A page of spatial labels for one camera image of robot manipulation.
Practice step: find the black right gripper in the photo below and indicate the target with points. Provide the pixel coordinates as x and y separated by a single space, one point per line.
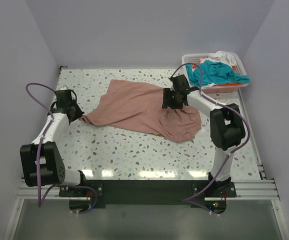
167 92

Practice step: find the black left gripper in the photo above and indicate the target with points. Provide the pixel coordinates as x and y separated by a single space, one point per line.
79 112

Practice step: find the pink printed t-shirt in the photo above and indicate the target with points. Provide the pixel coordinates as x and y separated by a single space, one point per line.
137 106

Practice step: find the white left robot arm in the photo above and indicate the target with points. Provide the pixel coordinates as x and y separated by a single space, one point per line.
41 160

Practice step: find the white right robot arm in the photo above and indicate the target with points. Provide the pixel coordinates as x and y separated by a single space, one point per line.
227 129

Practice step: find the teal t-shirt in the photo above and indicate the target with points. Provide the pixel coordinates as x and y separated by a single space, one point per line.
214 73

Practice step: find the white t-shirt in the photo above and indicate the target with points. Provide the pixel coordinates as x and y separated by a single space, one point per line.
222 57

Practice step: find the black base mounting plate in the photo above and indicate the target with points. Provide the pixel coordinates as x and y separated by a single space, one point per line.
98 194

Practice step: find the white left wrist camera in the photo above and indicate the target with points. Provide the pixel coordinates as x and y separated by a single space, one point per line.
63 88

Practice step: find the aluminium rail frame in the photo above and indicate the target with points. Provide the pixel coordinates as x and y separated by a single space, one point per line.
245 190

